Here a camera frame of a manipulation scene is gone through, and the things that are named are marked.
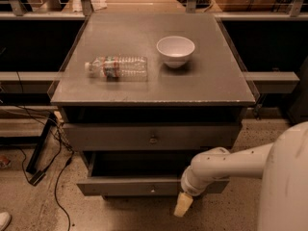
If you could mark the clear plastic water bottle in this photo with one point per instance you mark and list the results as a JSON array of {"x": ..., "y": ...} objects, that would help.
[{"x": 118, "y": 68}]

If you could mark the white shoe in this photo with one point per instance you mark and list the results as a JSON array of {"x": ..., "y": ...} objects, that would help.
[{"x": 5, "y": 219}]

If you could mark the grey drawer cabinet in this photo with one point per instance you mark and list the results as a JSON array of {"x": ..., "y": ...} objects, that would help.
[{"x": 209, "y": 89}]

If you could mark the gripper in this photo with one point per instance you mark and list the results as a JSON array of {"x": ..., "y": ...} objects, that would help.
[{"x": 189, "y": 186}]

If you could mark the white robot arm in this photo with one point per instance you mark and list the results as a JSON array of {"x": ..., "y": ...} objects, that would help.
[{"x": 282, "y": 166}]

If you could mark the grey drawer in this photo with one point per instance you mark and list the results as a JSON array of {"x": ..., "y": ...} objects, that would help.
[
  {"x": 134, "y": 173},
  {"x": 107, "y": 137}
]

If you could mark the black metal table leg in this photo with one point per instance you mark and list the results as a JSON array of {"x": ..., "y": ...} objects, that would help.
[{"x": 51, "y": 121}]

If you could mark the white bowl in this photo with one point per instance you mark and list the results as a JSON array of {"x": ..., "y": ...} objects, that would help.
[{"x": 175, "y": 51}]

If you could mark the grey top drawer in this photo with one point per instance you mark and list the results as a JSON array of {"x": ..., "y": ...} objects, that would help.
[{"x": 107, "y": 137}]

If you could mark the metal railing frame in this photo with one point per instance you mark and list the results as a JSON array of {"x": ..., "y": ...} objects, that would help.
[{"x": 31, "y": 64}]

